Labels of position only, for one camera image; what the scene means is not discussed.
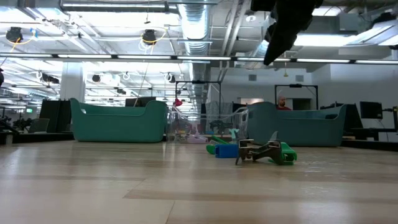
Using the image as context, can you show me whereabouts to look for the black computer monitor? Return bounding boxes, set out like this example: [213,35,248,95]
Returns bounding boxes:
[359,101,384,120]

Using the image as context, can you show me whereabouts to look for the black partition panel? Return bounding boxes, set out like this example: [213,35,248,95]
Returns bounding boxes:
[39,98,72,134]

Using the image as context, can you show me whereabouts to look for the ribbed silver ventilation duct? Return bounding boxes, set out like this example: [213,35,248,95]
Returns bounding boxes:
[179,0,210,82]

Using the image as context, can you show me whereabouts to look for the bright teal plastic bin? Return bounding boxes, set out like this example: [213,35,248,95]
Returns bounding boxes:
[68,98,169,144]

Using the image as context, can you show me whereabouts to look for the black staple remover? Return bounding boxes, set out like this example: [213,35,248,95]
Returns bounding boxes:
[235,130,284,166]

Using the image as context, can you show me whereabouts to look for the lavender staple remover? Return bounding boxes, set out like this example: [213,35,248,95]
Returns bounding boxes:
[187,134,208,144]

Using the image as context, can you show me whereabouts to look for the blue mini stapler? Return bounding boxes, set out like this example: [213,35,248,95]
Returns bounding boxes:
[215,143,239,159]

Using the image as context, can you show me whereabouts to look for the dull dark teal bin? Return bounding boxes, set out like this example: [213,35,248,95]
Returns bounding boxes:
[246,101,348,147]

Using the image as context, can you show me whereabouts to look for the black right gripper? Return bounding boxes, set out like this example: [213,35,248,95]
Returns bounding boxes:
[251,0,324,66]

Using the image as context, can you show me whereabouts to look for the slanted silver ventilation duct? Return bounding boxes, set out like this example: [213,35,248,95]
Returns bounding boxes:
[248,0,315,60]

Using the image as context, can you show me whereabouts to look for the black ceiling cable reel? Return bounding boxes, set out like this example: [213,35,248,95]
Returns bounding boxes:
[5,26,24,44]
[142,29,158,46]

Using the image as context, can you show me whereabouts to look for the grey laptop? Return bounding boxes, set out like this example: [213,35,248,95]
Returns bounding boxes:
[27,118,50,134]

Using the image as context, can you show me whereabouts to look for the clear plastic bin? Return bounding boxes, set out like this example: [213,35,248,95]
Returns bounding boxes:
[164,105,249,144]

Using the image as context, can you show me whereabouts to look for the long ceiling light strip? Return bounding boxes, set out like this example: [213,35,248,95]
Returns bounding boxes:
[0,52,398,65]

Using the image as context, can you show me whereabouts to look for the green mini stapler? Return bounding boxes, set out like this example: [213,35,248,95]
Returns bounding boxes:
[273,141,299,166]
[206,135,233,156]

